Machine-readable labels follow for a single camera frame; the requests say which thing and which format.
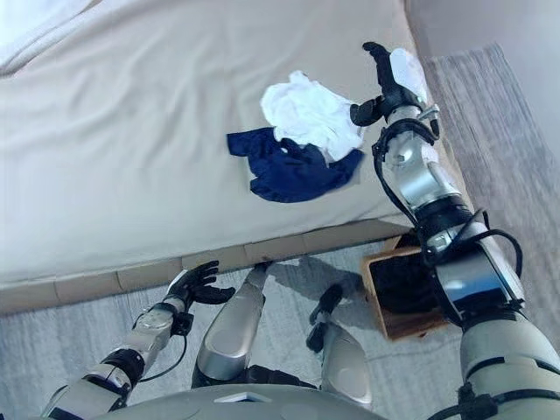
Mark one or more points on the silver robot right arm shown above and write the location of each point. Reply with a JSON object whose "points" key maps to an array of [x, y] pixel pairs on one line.
{"points": [[437, 188]]}

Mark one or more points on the dark blue garment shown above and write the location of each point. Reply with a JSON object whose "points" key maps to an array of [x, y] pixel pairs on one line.
{"points": [[289, 175]]}

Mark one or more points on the silver robot left leg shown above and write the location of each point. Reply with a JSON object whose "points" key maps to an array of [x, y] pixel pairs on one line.
{"points": [[236, 324]]}

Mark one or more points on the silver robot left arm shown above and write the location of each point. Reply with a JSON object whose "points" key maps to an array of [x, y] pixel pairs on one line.
{"points": [[149, 328]]}

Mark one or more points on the bed with beige cover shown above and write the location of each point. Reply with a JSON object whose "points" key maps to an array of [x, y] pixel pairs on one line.
{"points": [[131, 153]]}

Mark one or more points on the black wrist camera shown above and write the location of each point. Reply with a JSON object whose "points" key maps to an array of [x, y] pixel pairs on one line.
{"points": [[431, 120], [185, 324]]}

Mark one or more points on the white garment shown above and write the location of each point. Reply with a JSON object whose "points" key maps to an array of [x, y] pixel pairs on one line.
{"points": [[306, 109]]}

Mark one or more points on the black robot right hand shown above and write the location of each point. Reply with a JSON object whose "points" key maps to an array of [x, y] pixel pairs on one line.
{"points": [[391, 87]]}

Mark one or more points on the brown wicker basket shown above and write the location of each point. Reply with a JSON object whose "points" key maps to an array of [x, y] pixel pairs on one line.
{"points": [[407, 324]]}

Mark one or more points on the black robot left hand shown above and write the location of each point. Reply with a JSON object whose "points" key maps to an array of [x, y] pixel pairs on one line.
{"points": [[199, 284]]}

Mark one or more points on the silver robot leg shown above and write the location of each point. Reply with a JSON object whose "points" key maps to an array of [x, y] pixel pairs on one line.
{"points": [[345, 350], [236, 324]]}

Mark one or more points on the grey robot torso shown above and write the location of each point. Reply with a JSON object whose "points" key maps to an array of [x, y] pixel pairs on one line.
{"points": [[262, 407]]}

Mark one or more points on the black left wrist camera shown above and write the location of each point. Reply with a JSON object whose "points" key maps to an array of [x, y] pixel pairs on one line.
{"points": [[185, 324]]}

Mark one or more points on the white duvet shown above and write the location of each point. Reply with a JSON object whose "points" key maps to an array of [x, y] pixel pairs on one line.
{"points": [[26, 26]]}

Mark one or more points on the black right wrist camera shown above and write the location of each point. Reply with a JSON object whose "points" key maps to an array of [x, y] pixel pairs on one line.
{"points": [[431, 120]]}

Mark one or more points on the large grey rug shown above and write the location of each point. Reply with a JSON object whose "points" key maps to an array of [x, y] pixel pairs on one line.
{"points": [[494, 131]]}

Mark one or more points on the tan bed base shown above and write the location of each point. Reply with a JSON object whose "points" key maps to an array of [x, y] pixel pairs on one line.
{"points": [[219, 262]]}

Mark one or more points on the silver robot right leg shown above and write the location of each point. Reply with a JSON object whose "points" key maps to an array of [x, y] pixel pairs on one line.
{"points": [[345, 350]]}

